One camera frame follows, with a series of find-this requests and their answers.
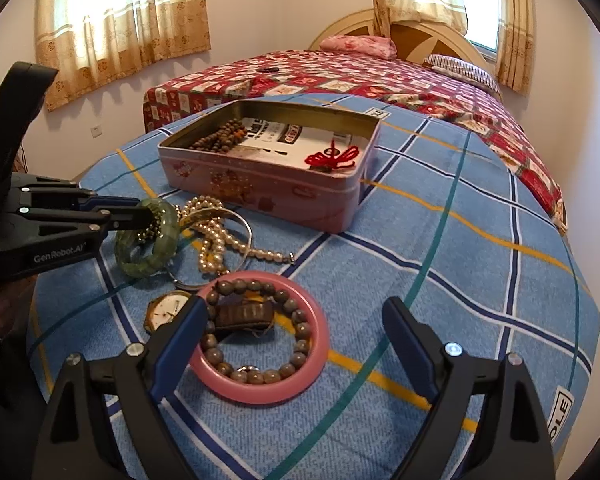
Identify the narrow beige floral curtain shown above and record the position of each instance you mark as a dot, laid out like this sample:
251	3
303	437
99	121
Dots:
517	25

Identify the thin silver bangle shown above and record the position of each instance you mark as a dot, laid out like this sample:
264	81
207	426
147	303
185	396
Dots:
250	235

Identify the window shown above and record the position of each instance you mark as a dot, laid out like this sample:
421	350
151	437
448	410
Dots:
480	5

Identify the printed paper leaflet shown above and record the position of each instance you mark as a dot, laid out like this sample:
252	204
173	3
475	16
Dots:
285	145

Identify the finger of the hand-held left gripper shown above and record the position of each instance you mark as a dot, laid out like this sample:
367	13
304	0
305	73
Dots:
115	202
130	219

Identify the pink bangle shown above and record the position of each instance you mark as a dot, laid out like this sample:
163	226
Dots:
260	392

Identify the white wall socket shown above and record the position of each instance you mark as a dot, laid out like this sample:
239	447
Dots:
97	131

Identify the brown ridged ornament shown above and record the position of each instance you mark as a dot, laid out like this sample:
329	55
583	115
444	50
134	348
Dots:
242	316

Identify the striped pillow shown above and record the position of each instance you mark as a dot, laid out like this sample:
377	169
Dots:
460	70

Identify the wide beige floral curtain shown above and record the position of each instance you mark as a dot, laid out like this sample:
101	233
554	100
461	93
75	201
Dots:
125	25

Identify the cream wooden bed headboard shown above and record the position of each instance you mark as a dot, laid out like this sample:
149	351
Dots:
415	40

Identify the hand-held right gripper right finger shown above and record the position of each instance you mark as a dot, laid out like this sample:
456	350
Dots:
410	350

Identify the gold wristwatch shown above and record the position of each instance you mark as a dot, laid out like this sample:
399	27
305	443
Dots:
165	310

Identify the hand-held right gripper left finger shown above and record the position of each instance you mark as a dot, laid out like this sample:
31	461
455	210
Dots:
180	345

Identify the pink floral pillow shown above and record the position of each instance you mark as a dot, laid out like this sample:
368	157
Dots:
360	46

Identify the small black object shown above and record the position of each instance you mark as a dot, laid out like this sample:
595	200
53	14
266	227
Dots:
270	68

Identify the bed with red quilt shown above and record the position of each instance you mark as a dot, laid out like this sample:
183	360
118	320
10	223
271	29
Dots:
330	75

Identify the pink tin box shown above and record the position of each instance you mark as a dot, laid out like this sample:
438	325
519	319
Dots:
260	195

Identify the green jade bangle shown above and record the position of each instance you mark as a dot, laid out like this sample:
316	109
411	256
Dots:
130	260

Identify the red knot ornament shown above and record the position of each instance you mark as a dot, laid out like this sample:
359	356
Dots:
330	160

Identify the person's left hand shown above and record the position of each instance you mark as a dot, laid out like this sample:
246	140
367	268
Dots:
7	310

